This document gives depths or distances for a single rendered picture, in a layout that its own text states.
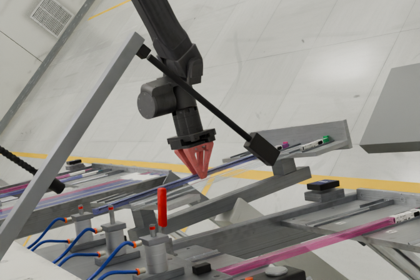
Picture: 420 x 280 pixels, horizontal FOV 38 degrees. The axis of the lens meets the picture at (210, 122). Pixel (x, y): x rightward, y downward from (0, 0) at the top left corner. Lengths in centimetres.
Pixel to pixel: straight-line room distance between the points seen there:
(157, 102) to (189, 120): 9
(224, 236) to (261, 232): 8
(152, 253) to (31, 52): 807
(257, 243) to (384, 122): 56
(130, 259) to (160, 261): 11
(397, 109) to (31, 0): 756
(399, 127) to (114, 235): 90
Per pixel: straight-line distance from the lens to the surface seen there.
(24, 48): 866
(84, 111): 65
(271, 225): 112
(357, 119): 267
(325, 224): 108
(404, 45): 281
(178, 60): 124
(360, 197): 125
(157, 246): 65
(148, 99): 124
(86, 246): 86
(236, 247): 108
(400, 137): 148
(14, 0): 873
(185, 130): 129
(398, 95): 157
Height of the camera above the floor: 151
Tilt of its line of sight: 25 degrees down
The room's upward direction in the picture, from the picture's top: 51 degrees counter-clockwise
